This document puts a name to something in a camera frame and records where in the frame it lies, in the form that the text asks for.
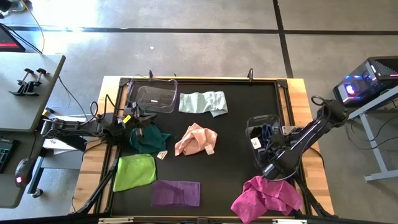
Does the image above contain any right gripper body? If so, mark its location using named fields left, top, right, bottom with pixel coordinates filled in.
left=262, top=154, right=292, bottom=182

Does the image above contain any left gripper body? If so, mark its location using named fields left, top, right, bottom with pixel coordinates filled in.
left=116, top=101, right=147, bottom=133

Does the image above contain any dark green towel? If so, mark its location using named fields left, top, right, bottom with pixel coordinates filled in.
left=129, top=123, right=172, bottom=161

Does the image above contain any magenta towel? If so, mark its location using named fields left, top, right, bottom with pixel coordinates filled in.
left=230, top=175, right=303, bottom=224

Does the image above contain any navy blue towel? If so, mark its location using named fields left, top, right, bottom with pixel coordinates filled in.
left=250, top=123, right=282, bottom=147

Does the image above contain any peach pink towel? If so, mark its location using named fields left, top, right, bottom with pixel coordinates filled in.
left=174, top=122, right=219, bottom=157

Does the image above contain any pale mint towel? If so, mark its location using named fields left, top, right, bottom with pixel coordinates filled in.
left=178, top=90, right=229, bottom=118

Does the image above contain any purple towel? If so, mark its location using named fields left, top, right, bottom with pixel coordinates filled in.
left=150, top=179, right=202, bottom=208

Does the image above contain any clear plastic bin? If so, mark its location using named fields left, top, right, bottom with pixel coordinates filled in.
left=126, top=77, right=179, bottom=114

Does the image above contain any clear bin with white label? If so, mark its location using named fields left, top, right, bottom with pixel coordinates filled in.
left=244, top=114, right=299, bottom=171

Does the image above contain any lime green towel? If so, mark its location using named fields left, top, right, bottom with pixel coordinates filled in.
left=112, top=152, right=157, bottom=193

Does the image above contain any black table mat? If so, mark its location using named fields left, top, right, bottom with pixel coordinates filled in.
left=111, top=82, right=296, bottom=218

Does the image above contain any black diagonal bar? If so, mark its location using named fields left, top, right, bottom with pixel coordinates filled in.
left=57, top=134, right=88, bottom=152

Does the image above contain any white paper sheet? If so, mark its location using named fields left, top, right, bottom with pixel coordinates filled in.
left=42, top=115, right=88, bottom=156

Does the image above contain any black desk clamp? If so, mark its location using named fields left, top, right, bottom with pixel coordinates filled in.
left=21, top=68, right=48, bottom=97
left=8, top=68, right=35, bottom=96

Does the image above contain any grey side table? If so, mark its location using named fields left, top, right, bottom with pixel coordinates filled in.
left=0, top=52, right=67, bottom=133

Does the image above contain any black computer mouse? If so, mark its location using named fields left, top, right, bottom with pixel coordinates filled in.
left=14, top=157, right=37, bottom=189

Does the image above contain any black keyboard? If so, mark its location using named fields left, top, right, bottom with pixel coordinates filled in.
left=0, top=138, right=16, bottom=174

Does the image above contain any glowing computer tower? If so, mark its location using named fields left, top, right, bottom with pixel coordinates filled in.
left=332, top=55, right=398, bottom=108

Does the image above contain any dark grey desk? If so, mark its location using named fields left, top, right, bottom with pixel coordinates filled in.
left=0, top=130, right=85, bottom=209

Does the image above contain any monitor with red stripe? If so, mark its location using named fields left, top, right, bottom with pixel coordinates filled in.
left=0, top=23, right=27, bottom=53

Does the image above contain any person's shoe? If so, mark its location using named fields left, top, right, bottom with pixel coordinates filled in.
left=0, top=0, right=33, bottom=19

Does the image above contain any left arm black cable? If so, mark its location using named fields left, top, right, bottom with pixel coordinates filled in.
left=89, top=93, right=118, bottom=119

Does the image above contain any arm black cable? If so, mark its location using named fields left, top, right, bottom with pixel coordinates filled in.
left=89, top=93, right=118, bottom=119
left=310, top=95, right=326, bottom=107

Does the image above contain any black frame strut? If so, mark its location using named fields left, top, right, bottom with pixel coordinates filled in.
left=292, top=174, right=335, bottom=218
left=68, top=157, right=121, bottom=216

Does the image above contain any silver bracket plate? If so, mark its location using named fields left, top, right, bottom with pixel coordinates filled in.
left=98, top=217, right=134, bottom=224
left=272, top=218, right=308, bottom=224

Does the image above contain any black floor cable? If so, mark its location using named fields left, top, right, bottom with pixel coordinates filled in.
left=58, top=76, right=91, bottom=122

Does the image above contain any black aluminium table frame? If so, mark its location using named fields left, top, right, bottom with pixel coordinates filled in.
left=105, top=77, right=312, bottom=218

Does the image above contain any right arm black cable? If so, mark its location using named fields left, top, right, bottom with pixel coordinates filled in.
left=310, top=95, right=326, bottom=107

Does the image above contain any black computer cable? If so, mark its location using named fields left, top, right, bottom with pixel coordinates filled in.
left=345, top=114, right=398, bottom=151

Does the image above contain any light grey desk frame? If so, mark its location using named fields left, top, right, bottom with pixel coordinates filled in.
left=343, top=86, right=398, bottom=183

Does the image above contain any yellow floor cable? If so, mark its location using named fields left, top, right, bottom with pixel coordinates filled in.
left=19, top=0, right=46, bottom=54

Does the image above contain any black monitor cable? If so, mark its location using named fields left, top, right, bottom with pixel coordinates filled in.
left=0, top=23, right=44, bottom=55

